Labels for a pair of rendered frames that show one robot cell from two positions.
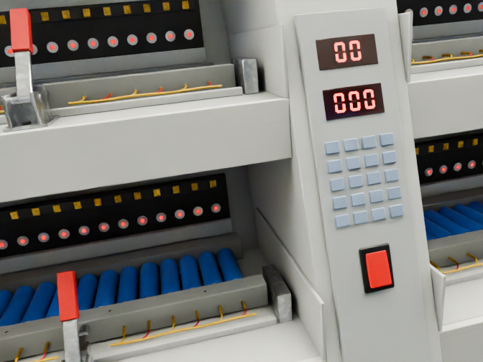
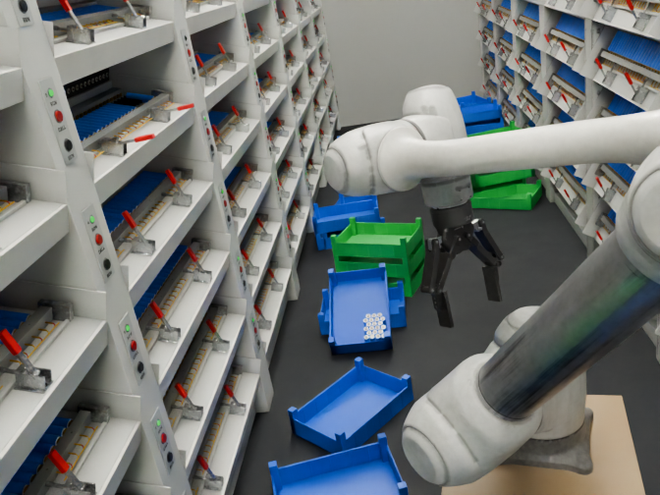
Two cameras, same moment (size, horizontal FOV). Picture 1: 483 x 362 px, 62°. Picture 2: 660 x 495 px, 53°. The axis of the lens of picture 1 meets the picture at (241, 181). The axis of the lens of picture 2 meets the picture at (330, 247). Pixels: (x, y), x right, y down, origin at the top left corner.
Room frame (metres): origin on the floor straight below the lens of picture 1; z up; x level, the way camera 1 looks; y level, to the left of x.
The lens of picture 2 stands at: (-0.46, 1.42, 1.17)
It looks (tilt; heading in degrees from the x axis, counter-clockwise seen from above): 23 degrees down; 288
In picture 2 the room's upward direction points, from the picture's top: 10 degrees counter-clockwise
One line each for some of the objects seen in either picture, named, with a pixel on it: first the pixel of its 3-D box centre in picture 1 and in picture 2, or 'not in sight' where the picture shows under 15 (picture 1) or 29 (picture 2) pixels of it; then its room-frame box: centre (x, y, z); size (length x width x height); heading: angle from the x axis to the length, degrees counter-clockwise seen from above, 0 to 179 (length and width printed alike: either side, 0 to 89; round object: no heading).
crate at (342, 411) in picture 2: not in sight; (352, 404); (0.03, -0.04, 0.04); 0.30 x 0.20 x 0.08; 61
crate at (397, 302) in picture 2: not in sight; (362, 306); (0.11, -0.59, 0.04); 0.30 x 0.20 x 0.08; 10
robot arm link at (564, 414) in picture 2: not in sight; (535, 367); (-0.47, 0.36, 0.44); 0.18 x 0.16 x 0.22; 52
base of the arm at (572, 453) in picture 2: not in sight; (542, 419); (-0.48, 0.33, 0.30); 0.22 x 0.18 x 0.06; 84
